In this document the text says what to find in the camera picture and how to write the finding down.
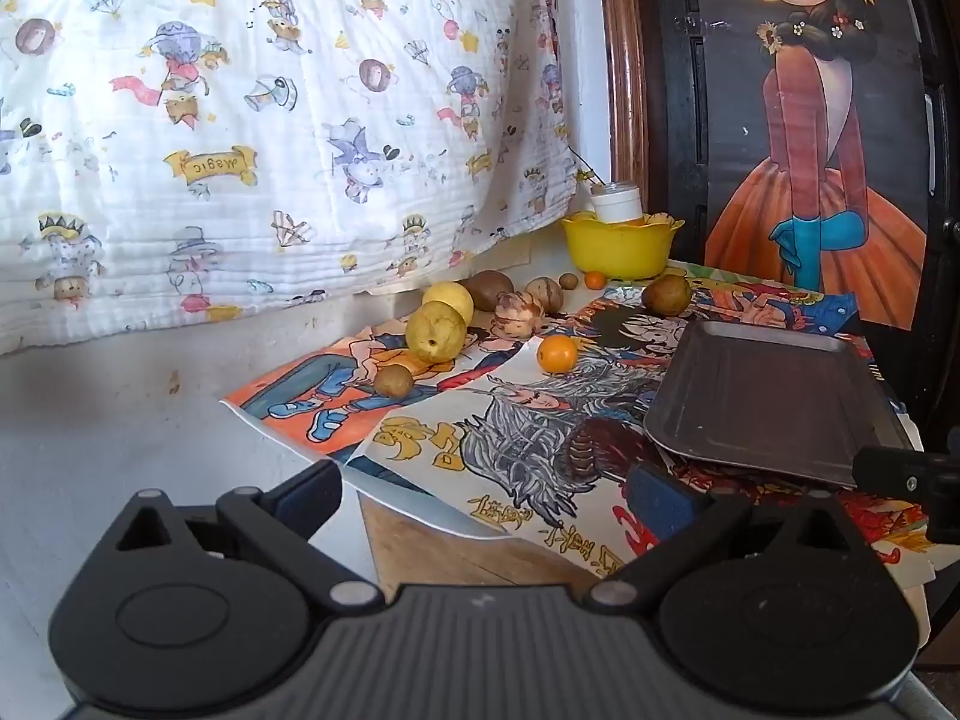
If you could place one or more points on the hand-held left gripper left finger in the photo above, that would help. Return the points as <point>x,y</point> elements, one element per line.
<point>311,491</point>

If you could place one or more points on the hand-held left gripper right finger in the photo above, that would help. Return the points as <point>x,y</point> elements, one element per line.
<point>660,499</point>

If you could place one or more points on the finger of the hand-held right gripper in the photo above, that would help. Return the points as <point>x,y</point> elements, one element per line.
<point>892,469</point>
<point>946,517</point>

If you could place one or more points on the small brown kiwi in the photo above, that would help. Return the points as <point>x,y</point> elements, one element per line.
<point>394,381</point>

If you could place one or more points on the metal tray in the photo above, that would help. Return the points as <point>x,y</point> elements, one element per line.
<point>765,397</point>

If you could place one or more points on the small orange mandarin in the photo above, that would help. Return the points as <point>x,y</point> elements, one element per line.
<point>557,354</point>

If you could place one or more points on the yellow lemon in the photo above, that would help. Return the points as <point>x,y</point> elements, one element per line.
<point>454,298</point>
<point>435,331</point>

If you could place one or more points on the striped pepino melon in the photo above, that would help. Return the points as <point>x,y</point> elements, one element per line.
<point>517,313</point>
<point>546,292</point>

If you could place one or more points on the large brown kiwi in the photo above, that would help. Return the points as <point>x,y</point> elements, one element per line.
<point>486,286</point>

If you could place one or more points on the red cartoon poster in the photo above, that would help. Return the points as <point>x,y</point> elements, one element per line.
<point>889,532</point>

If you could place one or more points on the cartoon boys poster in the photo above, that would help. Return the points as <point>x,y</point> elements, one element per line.
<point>337,390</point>

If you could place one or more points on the grey-haired warrior poster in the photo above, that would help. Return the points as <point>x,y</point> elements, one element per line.
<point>525,427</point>

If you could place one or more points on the green-brown round fruit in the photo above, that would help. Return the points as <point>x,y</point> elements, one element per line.
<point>666,294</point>

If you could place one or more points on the tiny orange kumquat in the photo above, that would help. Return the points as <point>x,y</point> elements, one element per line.
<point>595,280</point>

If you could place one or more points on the yellow bear poster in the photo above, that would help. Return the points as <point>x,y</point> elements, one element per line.
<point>720,274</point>

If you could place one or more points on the yellow plastic bowl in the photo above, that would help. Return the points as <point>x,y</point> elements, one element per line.
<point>616,247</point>

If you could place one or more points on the striped fruit in bowl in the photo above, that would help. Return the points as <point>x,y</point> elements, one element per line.
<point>658,219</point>

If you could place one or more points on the white jar with orange band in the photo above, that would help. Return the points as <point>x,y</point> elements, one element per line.
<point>615,202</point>

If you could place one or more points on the yellow flower twig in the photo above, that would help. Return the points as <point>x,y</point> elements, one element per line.
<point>586,171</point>

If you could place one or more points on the printed blanket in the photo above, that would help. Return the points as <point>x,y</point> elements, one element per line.
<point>225,127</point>

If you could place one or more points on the black door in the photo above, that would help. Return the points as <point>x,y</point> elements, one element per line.
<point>675,90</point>

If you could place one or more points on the wall poster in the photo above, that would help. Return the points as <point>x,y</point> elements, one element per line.
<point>817,165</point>

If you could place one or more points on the brown wooden door frame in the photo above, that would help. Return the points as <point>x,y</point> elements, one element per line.
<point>622,52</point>

